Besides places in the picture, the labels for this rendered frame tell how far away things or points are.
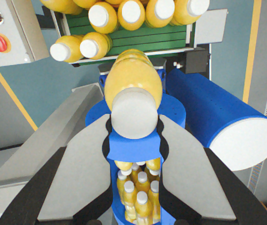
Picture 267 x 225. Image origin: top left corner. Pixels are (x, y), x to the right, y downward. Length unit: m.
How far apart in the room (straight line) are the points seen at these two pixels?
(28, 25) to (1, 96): 1.71
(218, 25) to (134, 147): 0.54
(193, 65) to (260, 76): 1.55
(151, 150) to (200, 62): 0.32
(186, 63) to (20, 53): 0.45
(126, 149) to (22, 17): 0.39
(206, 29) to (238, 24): 1.09
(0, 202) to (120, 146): 0.48
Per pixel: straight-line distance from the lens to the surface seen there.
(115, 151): 0.34
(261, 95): 2.14
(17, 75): 1.92
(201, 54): 0.51
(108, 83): 0.16
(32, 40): 0.48
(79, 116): 1.04
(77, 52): 0.44
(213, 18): 0.67
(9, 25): 0.45
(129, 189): 0.64
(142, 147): 0.32
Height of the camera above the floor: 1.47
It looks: 61 degrees down
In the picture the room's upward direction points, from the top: 179 degrees clockwise
